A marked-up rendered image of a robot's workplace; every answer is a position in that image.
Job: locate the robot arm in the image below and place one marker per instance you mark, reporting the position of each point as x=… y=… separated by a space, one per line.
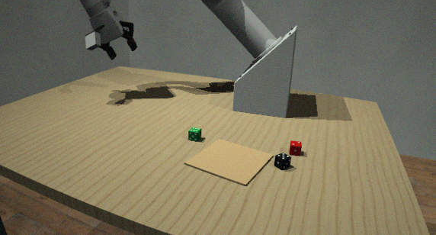
x=234 y=14

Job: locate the red die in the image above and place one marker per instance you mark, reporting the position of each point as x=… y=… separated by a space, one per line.
x=295 y=148

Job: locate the black die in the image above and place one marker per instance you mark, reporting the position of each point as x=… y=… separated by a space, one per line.
x=282 y=161

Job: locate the dark green die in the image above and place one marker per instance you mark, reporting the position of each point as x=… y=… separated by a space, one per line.
x=194 y=134

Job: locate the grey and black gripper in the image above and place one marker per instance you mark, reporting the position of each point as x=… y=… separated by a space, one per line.
x=114 y=27

